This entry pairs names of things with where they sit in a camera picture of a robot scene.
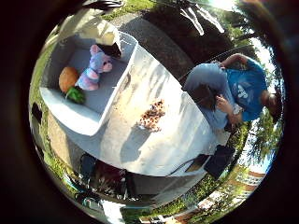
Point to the pink blue unicorn plush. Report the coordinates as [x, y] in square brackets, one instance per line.
[95, 70]

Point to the orange carrot plush green leaves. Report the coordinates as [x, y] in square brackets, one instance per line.
[70, 82]

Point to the spotted leopard plush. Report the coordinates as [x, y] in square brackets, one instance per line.
[152, 115]

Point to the white rectangular plastic container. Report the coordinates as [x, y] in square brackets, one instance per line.
[93, 93]

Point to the person in blue shirt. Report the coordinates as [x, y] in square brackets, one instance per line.
[239, 90]

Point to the small tan black device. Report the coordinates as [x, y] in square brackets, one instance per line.
[197, 161]

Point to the black square box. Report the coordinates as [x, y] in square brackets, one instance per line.
[219, 160]

